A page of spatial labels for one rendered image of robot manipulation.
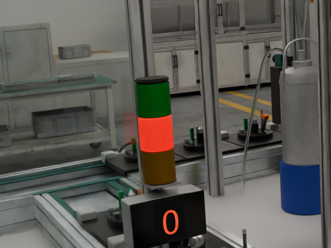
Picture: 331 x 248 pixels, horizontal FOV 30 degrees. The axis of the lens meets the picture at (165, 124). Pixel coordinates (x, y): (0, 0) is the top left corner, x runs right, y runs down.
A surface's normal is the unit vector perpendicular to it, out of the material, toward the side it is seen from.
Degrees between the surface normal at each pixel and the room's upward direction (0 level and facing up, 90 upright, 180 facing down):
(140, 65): 90
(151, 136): 90
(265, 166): 90
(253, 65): 90
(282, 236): 0
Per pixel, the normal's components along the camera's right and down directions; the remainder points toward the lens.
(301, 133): -0.29, 0.21
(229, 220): -0.07, -0.98
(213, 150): 0.43, 0.15
